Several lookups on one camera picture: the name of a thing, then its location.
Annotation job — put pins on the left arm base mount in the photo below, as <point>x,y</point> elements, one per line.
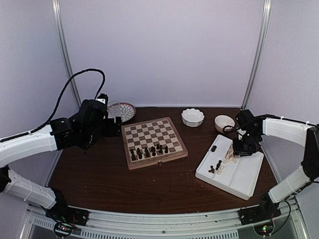
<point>67,220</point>

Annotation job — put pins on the dark chess piece corner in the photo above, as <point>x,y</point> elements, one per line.
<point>134,157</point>

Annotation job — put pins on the clear drinking glass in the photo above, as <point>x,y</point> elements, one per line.
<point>114,109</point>

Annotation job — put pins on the light chess pieces pile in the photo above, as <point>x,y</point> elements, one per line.
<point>229,157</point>

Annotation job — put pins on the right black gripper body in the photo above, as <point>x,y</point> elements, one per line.
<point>246,146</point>

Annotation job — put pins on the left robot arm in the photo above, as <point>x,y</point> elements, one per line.
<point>82,130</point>

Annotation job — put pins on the white chess piece lone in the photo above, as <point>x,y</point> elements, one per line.
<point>220,169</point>

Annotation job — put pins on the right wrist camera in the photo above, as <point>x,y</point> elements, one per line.
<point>244,118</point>

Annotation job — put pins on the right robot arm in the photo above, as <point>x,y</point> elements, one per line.
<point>302,133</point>

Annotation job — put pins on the wooden chess board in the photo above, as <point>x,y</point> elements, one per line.
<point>150,133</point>

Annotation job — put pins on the patterned ceramic plate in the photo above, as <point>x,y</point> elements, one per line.
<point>127,111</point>

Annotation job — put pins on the dark chess pieces pile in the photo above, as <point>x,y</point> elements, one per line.
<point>212,168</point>

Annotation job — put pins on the aluminium frame post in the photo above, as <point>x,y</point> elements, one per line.
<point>258,53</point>
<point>65,54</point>

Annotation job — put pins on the cream round bowl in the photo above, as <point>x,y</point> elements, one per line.
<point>222,121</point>

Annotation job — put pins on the white fluted bowl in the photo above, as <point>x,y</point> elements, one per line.
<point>192,117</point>

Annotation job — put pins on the left aluminium frame post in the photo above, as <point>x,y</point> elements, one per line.
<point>65,54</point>

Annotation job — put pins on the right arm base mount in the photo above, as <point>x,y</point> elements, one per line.
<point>259,219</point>

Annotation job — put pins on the white foam tray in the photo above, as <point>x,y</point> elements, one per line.
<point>237,179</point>

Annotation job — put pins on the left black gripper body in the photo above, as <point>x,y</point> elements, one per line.
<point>109,132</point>

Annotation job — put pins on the front aluminium rail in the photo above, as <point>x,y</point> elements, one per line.
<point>208,225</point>

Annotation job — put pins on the right aluminium frame post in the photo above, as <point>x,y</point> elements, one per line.
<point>258,53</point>

